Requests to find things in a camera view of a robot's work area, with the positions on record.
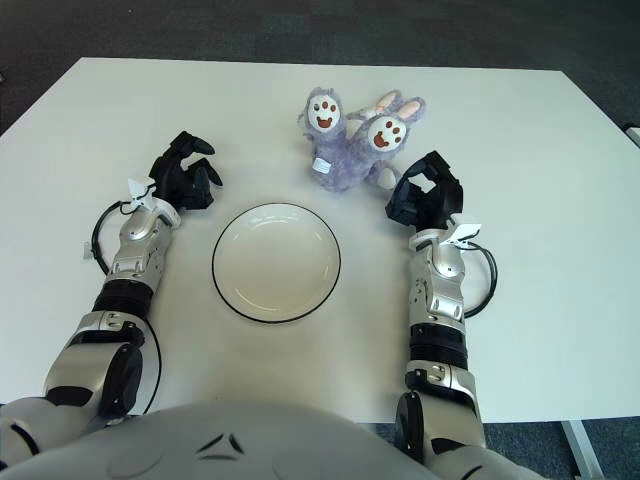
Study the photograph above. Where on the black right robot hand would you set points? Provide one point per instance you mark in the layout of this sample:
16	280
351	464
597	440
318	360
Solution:
440	200

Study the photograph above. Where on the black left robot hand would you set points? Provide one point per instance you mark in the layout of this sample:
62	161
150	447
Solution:
177	180

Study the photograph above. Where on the purple plush bunny doll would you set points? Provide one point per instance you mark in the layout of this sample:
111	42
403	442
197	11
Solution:
345	160

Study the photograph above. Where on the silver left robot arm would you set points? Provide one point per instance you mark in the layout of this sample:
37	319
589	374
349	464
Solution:
132	260

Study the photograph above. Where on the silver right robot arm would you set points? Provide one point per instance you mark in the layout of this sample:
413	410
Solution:
440	280

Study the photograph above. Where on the white plate with black rim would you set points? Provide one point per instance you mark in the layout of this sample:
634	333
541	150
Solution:
275	260

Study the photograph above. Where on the white left wrist connector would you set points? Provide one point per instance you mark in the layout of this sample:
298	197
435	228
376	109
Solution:
137	187

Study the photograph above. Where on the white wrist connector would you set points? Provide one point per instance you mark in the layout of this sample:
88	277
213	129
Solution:
467	231
137	187

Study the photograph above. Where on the white right wrist connector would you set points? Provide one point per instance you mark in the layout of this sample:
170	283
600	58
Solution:
467	231

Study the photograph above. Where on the white object beside table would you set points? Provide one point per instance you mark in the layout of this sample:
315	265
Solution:
636	137

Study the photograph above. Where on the grey robot torso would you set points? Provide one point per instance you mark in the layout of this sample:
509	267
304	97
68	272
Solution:
225	450

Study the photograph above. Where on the white table leg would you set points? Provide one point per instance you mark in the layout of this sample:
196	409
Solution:
580	445

